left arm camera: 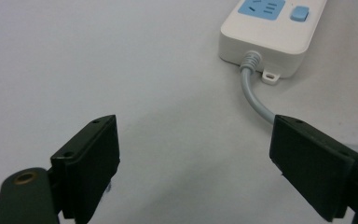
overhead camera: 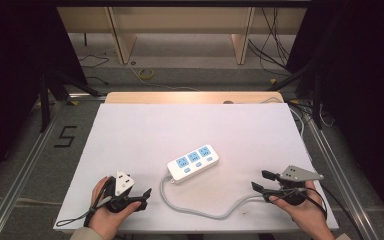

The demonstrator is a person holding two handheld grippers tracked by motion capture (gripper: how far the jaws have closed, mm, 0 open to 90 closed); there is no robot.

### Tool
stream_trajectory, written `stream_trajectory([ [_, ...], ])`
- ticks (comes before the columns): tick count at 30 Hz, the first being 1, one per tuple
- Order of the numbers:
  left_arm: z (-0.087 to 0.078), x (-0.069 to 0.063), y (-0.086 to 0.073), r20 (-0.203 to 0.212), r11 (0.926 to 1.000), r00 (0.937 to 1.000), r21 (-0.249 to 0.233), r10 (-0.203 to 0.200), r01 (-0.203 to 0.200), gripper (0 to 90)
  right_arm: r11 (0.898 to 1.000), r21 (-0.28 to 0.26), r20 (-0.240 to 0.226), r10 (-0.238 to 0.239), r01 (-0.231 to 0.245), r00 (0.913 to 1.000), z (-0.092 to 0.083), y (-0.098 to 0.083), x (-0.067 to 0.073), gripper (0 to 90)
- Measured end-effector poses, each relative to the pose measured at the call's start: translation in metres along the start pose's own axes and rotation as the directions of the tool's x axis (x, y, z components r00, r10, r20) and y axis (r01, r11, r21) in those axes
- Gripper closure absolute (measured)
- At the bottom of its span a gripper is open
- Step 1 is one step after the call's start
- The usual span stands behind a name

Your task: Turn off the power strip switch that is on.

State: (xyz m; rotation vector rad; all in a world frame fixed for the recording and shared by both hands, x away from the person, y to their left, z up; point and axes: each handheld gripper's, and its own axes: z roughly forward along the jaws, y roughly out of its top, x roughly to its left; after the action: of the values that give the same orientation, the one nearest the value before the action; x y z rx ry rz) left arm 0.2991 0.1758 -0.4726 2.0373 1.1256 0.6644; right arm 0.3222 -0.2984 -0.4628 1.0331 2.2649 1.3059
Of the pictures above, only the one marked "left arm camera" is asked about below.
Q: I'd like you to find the white power strip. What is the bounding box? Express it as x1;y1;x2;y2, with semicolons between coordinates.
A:
218;0;328;86

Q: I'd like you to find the grey power strip cable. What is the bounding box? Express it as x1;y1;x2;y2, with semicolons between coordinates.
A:
240;50;358;159

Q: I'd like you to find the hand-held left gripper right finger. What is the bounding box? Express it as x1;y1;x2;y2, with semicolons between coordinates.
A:
268;114;358;223

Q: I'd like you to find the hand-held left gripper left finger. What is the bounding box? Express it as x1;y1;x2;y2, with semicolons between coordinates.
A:
49;114;121;224

